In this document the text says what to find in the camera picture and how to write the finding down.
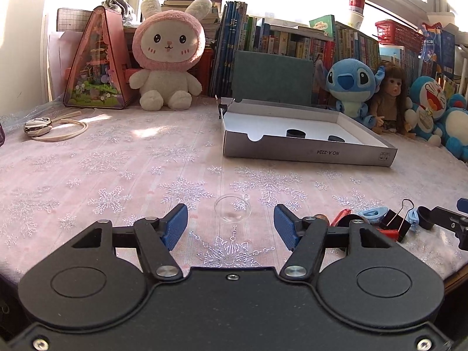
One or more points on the black round cap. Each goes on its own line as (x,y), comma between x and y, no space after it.
(336,138)
(353,220)
(295,134)
(425,219)

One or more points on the silver round object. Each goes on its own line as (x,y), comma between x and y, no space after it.
(36,125)

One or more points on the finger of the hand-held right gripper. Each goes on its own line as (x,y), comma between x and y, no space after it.
(463,203)
(451,217)

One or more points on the pink snowflake tablecloth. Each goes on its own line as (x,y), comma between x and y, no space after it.
(128,168)

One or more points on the row of upright books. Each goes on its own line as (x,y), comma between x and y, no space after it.
(285,40)

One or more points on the blue paper bag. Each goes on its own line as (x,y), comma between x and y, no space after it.
(438,49)

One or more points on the red plastic basket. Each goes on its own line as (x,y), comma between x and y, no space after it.
(402,34)

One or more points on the red and white cup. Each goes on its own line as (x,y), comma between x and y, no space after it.
(356,9)

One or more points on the shallow white cardboard box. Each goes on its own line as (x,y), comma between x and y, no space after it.
(310,146)

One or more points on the brown haired doll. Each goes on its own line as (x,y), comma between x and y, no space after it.
(391,91)

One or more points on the small black clip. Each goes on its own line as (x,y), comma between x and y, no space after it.
(222,109)

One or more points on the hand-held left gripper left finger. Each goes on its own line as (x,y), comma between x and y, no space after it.
(177,226)

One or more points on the grid board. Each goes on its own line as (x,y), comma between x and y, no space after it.
(71,20)

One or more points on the pink triangular house toy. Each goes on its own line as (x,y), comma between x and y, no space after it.
(98,62)

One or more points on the grey cloth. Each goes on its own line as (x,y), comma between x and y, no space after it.
(119,5)

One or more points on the brown walnut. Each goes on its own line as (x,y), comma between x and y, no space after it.
(322,218)

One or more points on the blue alien plush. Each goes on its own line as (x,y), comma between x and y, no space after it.
(351,84)

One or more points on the red plastic clip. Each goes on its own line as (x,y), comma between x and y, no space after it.
(387,233)
(340,215)

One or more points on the black binder clip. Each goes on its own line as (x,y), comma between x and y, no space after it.
(396,221)

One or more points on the pink bunny plush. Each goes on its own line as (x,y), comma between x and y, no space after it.
(168,44)

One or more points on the green book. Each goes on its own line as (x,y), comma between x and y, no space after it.
(323,25)

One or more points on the clear round lid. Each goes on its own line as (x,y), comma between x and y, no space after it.
(232,212)

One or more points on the teal board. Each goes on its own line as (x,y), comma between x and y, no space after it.
(272,78)

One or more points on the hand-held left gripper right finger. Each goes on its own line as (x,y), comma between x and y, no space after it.
(285,226)

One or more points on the light blue plastic clip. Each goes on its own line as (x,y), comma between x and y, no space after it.
(371,214)
(413,221)

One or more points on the blue robot cat plush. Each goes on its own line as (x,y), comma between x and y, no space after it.
(457,124)
(427,109)

